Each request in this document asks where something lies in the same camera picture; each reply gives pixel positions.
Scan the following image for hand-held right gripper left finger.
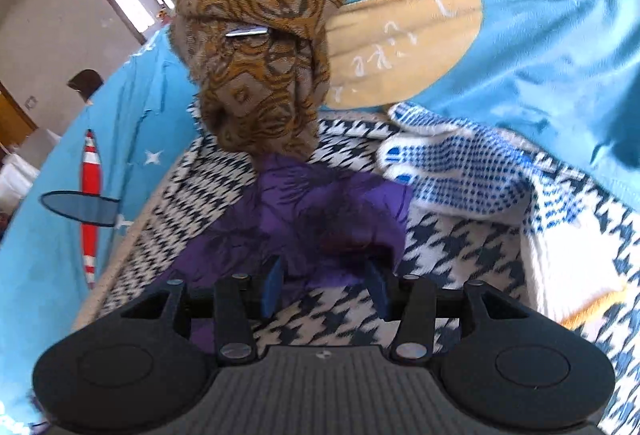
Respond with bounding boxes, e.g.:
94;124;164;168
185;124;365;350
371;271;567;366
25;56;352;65
120;255;287;362

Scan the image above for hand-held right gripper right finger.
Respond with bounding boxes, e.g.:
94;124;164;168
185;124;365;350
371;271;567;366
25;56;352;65
364;259;532;362

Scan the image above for purple floral garment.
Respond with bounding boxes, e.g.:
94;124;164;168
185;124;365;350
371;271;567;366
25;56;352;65
164;152;417;352

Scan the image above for white blue-dotted work glove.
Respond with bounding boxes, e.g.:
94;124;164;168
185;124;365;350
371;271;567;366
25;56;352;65
375;102;629;332

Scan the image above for brown patterned garment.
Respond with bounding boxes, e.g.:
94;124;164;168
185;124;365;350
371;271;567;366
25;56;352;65
169;0;403;167

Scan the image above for dark wooden chair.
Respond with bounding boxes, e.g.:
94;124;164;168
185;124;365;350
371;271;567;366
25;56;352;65
67;68;104;104

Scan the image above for blue printed sofa cover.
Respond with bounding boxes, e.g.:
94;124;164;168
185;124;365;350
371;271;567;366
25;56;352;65
0;0;640;431

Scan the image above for orange wooden door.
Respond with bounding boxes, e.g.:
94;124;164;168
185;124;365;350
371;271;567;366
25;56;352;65
0;82;39;152

